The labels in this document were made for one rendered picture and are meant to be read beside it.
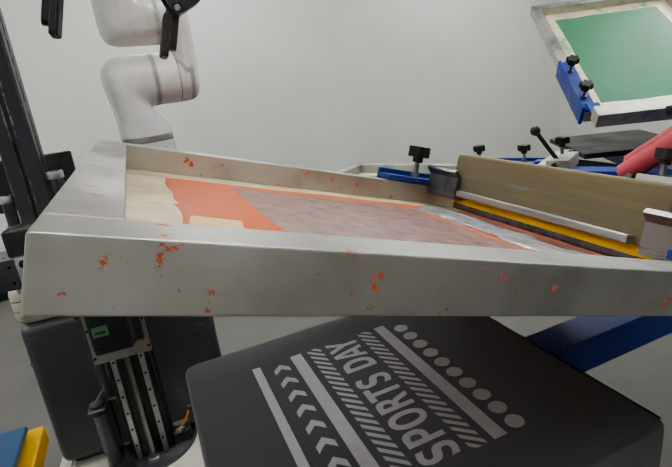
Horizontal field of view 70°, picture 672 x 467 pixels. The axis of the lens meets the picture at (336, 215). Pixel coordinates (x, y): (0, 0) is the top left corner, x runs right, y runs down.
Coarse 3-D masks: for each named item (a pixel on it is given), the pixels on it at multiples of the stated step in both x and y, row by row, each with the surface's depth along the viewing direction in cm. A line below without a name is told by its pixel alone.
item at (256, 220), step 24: (216, 216) 47; (240, 216) 49; (264, 216) 51; (288, 216) 54; (312, 216) 56; (408, 240) 51; (432, 240) 54; (456, 240) 56; (480, 240) 59; (552, 240) 70
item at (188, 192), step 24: (192, 192) 59; (216, 192) 62; (240, 192) 66; (264, 192) 70; (288, 192) 75; (336, 216) 59; (360, 216) 62; (384, 216) 66; (408, 216) 70; (432, 216) 75; (480, 216) 86
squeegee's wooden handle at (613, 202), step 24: (456, 168) 87; (480, 168) 81; (504, 168) 76; (528, 168) 71; (552, 168) 68; (480, 192) 80; (504, 192) 75; (528, 192) 71; (552, 192) 67; (576, 192) 64; (600, 192) 60; (624, 192) 58; (648, 192) 55; (576, 216) 63; (600, 216) 60; (624, 216) 57
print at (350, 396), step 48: (384, 336) 79; (288, 384) 70; (336, 384) 68; (384, 384) 67; (432, 384) 65; (480, 384) 64; (288, 432) 60; (336, 432) 59; (384, 432) 58; (432, 432) 57; (480, 432) 56
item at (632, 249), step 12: (468, 204) 84; (480, 204) 82; (504, 216) 76; (516, 216) 74; (528, 216) 72; (552, 228) 68; (564, 228) 66; (588, 240) 63; (600, 240) 61; (612, 240) 60; (624, 252) 58; (636, 252) 57
